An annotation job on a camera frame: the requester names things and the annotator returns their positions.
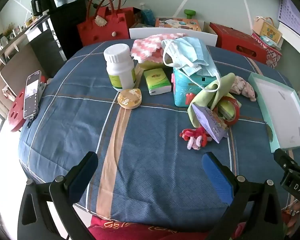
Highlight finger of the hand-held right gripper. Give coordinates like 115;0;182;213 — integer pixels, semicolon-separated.
273;148;299;178

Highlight smartphone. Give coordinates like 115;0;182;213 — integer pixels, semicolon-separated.
24;70;42;120

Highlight red printed cloth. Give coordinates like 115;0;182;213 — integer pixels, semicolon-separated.
87;216;248;240

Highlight orange toy box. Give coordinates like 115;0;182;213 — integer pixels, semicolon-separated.
155;17;199;32

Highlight red felt bag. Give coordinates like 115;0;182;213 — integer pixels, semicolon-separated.
77;0;135;47

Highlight yellow green sponge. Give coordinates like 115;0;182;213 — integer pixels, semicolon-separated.
137;60;173;72

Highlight wooden sideboard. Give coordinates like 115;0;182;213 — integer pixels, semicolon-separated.
0;15;53;105

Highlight purple wall calendar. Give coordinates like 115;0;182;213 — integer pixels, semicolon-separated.
277;0;300;38

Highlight red stool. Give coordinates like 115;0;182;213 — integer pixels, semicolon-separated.
7;91;28;132

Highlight light blue wipes pack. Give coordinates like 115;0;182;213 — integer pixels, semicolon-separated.
260;35;275;47

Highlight red tape roll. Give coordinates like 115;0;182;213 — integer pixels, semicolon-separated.
211;96;241;127

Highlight black cabinet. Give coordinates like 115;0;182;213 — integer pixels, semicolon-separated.
27;7;90;63

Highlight teal box tray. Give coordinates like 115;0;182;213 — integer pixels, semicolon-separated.
247;72;300;153

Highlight red cardboard box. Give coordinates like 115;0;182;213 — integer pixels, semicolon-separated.
209;22;268;63

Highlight red pink hair ties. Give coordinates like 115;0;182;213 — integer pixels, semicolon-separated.
179;126;213;151

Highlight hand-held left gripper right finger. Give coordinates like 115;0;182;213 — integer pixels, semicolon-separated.
202;152;284;240

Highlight green tissue pack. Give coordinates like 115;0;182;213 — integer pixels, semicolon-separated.
143;68;172;96

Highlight beige carry case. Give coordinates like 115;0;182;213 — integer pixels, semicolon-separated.
252;16;283;44

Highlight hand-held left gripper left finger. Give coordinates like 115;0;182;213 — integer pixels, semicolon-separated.
17;151;98;240

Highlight white pill bottle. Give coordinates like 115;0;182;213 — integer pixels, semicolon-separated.
103;44;137;92

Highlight pink floral scrunchie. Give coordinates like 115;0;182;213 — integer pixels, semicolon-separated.
230;76;257;102

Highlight blue bottle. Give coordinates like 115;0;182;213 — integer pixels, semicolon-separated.
139;3;155;27

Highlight white chair back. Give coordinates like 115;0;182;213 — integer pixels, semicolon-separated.
129;27;218;47

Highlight red patterned box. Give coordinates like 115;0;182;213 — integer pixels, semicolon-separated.
251;32;283;68

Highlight blue plaid tablecloth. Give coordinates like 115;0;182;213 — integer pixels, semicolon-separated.
17;39;294;227

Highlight purple paper packet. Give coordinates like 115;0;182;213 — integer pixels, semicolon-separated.
191;104;229;144

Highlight pink white crochet cloth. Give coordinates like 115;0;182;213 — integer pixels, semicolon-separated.
130;33;188;64

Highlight light green cloth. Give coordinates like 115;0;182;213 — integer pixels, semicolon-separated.
187;72;237;128

